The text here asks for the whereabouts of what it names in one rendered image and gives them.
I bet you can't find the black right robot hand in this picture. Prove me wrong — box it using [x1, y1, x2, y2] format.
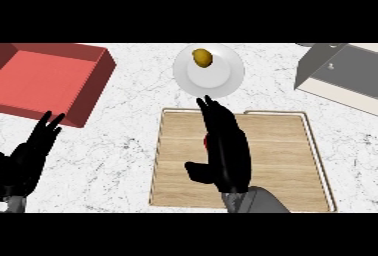
[183, 94, 252, 194]

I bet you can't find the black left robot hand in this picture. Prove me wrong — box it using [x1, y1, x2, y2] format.
[0, 110, 66, 202]

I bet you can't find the wooden tray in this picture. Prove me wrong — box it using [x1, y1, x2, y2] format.
[147, 107, 339, 213]

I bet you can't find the grey and cream tiered shelf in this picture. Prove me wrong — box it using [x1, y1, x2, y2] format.
[292, 43, 378, 117]

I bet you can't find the red box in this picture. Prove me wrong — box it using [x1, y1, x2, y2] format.
[0, 43, 118, 129]

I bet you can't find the white plate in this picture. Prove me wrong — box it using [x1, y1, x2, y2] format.
[171, 43, 246, 99]

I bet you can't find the yellow-brown potato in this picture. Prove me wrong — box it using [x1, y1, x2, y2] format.
[190, 48, 214, 69]

